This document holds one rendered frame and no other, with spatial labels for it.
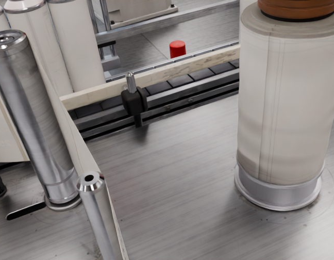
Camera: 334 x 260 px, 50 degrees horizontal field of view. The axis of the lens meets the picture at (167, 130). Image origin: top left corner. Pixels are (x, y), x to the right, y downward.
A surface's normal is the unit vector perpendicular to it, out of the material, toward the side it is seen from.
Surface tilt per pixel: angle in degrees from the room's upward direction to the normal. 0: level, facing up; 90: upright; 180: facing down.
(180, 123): 0
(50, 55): 90
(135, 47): 0
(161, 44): 0
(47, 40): 90
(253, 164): 92
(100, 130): 90
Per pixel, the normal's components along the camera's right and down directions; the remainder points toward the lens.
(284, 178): -0.13, 0.62
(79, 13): 0.66, 0.40
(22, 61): 0.84, 0.26
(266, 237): -0.11, -0.79
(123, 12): 0.45, 0.51
